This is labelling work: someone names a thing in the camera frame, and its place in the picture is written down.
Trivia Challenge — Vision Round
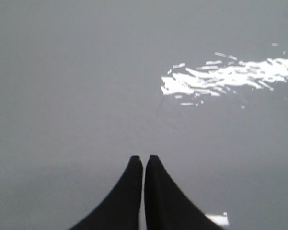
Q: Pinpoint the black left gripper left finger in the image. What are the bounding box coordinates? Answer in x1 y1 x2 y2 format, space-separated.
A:
71 155 143 230

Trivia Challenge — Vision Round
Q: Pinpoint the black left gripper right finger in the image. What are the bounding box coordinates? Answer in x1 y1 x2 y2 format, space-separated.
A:
144 155 223 230

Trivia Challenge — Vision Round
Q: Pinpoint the white whiteboard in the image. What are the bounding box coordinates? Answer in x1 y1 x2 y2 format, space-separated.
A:
0 0 288 230

